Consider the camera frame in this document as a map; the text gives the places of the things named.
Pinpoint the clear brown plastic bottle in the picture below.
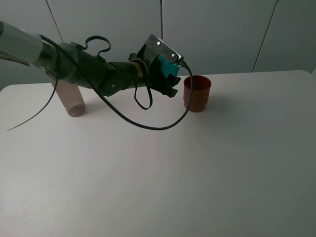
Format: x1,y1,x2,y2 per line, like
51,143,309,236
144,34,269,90
56,81,87,118

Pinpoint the red plastic cup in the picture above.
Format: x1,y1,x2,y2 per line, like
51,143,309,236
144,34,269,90
183,75,212,113

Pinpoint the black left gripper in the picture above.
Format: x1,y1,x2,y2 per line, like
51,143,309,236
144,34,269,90
129,43,181,97

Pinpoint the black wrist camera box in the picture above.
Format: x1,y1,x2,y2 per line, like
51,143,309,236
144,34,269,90
145,34,183,65

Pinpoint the teal translucent plastic cup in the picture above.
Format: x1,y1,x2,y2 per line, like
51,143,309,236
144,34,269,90
158,56,179,78

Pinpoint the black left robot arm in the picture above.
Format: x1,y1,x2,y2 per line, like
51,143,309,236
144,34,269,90
0,21,181,97

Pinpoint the black camera cable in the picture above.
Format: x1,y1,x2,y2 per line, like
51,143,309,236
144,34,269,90
40,34,194,131

